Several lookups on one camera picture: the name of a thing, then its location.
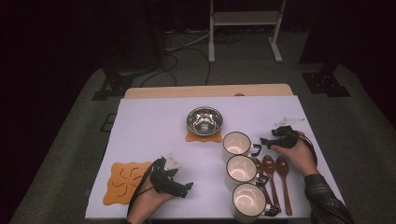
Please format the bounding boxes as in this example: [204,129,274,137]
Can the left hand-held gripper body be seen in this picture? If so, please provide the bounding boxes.
[149,152,184,196]

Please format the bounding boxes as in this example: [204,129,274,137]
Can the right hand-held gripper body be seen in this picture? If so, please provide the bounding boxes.
[270,117,307,149]

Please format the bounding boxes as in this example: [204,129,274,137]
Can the dark red wooden spoon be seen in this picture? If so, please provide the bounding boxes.
[262,154,282,214]
[275,156,293,217]
[251,157,275,208]

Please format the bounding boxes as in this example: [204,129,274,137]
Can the orange felt coaster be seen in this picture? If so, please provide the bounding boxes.
[185,129,224,144]
[102,161,153,206]

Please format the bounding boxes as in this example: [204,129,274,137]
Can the steel bowl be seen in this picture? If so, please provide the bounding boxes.
[186,105,224,137]

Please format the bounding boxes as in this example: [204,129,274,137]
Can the person's right hand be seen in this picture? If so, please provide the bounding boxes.
[270,131,319,177]

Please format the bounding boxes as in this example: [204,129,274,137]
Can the person's left hand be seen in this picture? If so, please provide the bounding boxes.
[126,186,176,224]

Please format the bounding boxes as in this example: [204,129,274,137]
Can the white mug with dark rim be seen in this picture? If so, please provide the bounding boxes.
[221,131,262,162]
[232,182,281,224]
[225,154,269,190]

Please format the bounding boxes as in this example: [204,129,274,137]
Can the black stand base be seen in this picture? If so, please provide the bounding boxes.
[301,62,352,98]
[91,69,135,102]

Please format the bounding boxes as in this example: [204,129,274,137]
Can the white metal stand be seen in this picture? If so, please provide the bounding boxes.
[207,0,288,64]

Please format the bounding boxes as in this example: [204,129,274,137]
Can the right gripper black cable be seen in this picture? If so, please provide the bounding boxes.
[295,130,319,166]

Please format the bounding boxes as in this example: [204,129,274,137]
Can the black floor cable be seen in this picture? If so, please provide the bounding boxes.
[138,53,180,88]
[164,47,212,86]

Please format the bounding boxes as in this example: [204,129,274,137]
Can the black cable bundle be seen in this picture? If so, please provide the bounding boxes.
[214,31,246,45]

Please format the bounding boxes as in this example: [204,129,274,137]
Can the grey floor cable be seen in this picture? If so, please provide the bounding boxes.
[164,29,213,52]

